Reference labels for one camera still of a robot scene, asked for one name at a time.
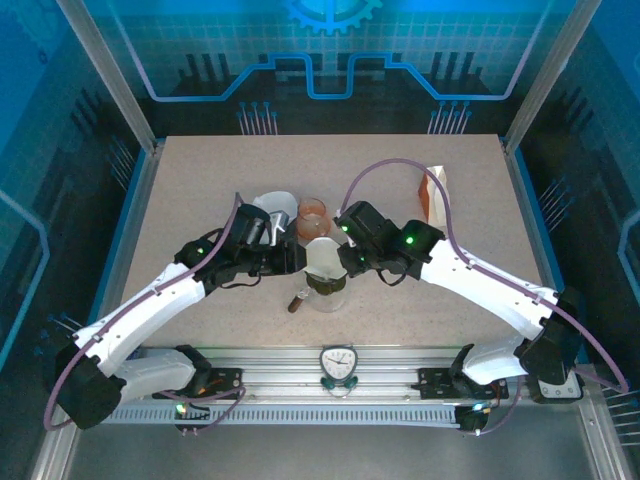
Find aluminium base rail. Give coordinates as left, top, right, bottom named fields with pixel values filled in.
left=67, top=345, right=584, bottom=407

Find aluminium frame post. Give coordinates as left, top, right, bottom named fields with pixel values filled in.
left=55, top=0, right=159, bottom=152
left=502, top=0, right=589, bottom=154

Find blue edged table side rail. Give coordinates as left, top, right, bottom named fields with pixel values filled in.
left=499, top=137, right=584, bottom=361
left=79, top=139, right=166, bottom=364

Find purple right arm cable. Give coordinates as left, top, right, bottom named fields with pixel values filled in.
left=342, top=158, right=630, bottom=436

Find orange glass pitcher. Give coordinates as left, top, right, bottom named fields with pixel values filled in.
left=297, top=196, right=332, bottom=240

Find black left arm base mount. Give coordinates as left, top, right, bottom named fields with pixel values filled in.
left=159, top=367, right=247, bottom=401

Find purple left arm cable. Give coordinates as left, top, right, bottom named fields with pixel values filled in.
left=43, top=191, right=249, bottom=436

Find slotted grey cable duct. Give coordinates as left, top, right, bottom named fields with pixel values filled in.
left=107, top=403, right=464, bottom=427

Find small white clock green base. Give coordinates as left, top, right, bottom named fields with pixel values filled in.
left=318, top=343, right=360, bottom=399

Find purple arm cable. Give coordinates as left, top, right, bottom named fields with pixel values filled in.
left=43, top=191, right=249, bottom=436
left=342, top=158, right=630, bottom=436

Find white paper coffee filter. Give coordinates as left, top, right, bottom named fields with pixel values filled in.
left=302, top=237, right=349, bottom=289
left=252, top=189, right=297, bottom=224

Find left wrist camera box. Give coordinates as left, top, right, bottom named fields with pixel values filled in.
left=234, top=202, right=292, bottom=249

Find coffee filter packet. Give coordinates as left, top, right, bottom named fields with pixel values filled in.
left=417, top=163, right=454, bottom=226

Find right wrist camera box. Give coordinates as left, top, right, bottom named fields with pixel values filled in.
left=334, top=200, right=396, bottom=247

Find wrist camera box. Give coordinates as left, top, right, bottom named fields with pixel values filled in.
left=234, top=202, right=292, bottom=249
left=334, top=200, right=396, bottom=247

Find clear glass server brown handle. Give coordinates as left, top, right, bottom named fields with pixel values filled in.
left=287, top=287, right=347, bottom=315

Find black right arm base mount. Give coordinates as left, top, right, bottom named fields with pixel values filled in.
left=417, top=367, right=510, bottom=401

